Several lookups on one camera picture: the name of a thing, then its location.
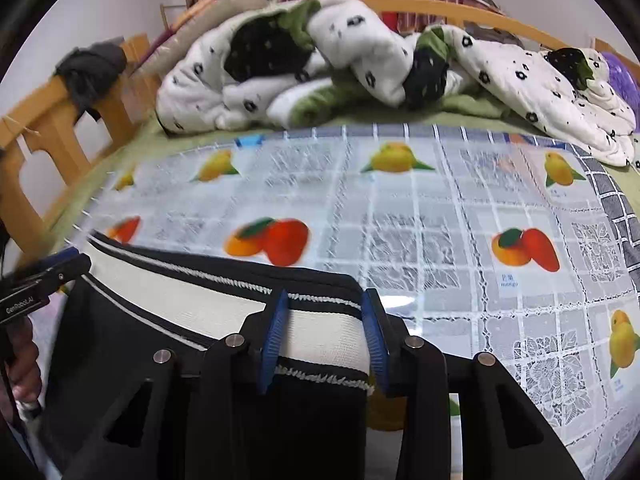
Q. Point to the person left hand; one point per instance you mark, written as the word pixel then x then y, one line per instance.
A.
pixel 17 345

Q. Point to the fruit print plastic mat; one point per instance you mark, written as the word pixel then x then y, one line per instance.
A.
pixel 521 246

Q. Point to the black pants with white waistband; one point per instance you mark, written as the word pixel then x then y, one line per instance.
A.
pixel 136 301

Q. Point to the white floral quilt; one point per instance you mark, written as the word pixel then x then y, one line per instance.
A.
pixel 297 64

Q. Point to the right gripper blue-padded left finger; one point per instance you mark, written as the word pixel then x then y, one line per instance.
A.
pixel 264 332

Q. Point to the dark grey cloth on bedpost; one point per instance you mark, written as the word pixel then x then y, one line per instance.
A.
pixel 88 74

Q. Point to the purple cream pillow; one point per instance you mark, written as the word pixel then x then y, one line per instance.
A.
pixel 161 59

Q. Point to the purple ball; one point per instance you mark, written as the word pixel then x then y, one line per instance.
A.
pixel 622 81

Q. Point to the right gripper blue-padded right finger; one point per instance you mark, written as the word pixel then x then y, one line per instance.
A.
pixel 385 334

